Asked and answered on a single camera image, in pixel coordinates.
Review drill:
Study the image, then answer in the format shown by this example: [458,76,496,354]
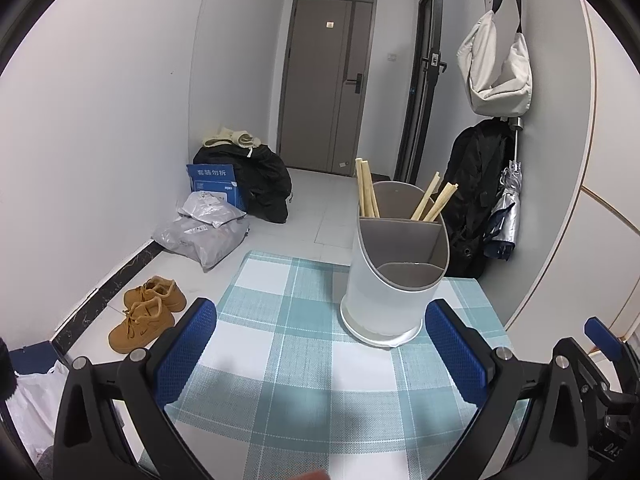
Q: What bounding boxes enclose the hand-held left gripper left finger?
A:
[52,297,218,480]

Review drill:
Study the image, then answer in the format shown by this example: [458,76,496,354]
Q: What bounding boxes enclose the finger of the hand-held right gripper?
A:
[582,316,638,402]

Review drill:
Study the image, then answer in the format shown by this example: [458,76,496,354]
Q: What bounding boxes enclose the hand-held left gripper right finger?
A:
[425,299,598,480]

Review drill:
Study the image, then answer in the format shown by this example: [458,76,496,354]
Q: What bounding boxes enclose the white utensil holder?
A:
[340,181,450,348]

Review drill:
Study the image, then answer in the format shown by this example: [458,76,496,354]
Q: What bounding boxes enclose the wooden chopstick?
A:
[364,160,381,219]
[355,158,367,218]
[359,159,372,219]
[422,182,456,222]
[430,184,460,223]
[411,171,442,221]

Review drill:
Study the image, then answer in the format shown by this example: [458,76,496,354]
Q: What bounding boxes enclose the white shoulder bag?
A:
[456,0,532,117]

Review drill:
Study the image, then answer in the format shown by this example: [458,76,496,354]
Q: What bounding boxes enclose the large grey mailing bag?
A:
[151,217,250,273]

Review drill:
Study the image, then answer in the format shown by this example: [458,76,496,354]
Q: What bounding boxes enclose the teal plaid table mat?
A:
[137,251,531,480]

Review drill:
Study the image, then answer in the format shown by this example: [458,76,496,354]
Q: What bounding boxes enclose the small grey mailing bag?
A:
[176,191,248,228]

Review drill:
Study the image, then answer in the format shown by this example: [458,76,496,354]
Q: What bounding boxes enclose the silver folded umbrella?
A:
[482,116,525,261]

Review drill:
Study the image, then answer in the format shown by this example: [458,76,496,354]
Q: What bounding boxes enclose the white plastic bag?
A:
[5,362,71,466]

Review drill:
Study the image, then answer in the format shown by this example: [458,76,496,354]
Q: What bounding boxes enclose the black backpack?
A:
[440,119,516,280]

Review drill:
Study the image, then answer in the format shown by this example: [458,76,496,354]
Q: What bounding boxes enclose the blue cardboard box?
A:
[186,162,248,212]

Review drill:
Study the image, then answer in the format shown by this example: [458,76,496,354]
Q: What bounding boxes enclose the white wardrobe with gold trim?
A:
[505,0,640,341]

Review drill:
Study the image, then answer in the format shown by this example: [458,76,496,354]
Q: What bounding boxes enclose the black fuzzy object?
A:
[0,337,18,401]

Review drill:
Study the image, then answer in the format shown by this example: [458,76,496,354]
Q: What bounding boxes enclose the black jacket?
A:
[192,144,292,224]

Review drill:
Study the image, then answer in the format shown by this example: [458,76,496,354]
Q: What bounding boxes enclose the beige cloth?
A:
[201,126,263,161]

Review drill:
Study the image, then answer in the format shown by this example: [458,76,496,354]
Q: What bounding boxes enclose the grey entrance door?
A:
[277,0,376,177]

